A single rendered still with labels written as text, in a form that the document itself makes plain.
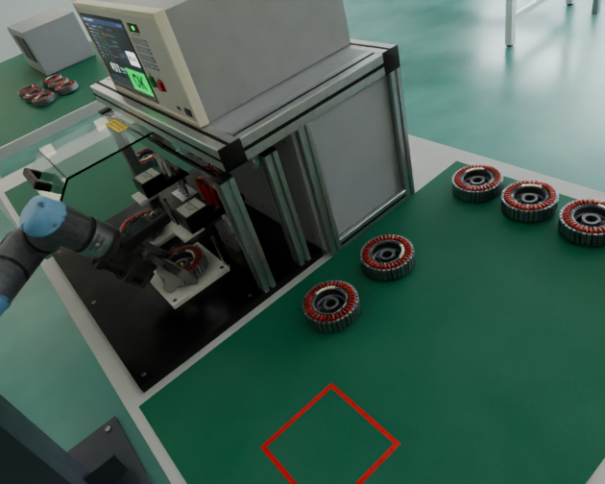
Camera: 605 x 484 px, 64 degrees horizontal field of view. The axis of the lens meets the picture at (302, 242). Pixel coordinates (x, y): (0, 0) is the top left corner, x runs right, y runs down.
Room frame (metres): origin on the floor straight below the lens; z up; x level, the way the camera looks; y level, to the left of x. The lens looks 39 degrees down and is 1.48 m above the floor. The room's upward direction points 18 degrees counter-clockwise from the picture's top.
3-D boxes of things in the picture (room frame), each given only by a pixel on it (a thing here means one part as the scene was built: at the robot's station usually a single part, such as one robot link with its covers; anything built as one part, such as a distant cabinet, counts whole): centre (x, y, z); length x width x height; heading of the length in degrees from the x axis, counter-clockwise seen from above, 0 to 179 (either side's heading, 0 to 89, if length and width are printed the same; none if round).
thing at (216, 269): (0.89, 0.28, 0.78); 0.15 x 0.15 x 0.01; 28
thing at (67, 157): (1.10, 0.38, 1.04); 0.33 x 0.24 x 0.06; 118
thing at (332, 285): (0.66, -0.02, 0.77); 0.11 x 0.11 x 0.04
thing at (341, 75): (1.15, 0.05, 1.09); 0.68 x 0.44 x 0.05; 28
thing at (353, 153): (0.90, -0.17, 0.91); 0.28 x 0.03 x 0.32; 118
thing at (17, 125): (3.19, 1.28, 0.38); 1.85 x 1.10 x 0.75; 28
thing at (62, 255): (1.01, 0.32, 0.76); 0.64 x 0.47 x 0.02; 28
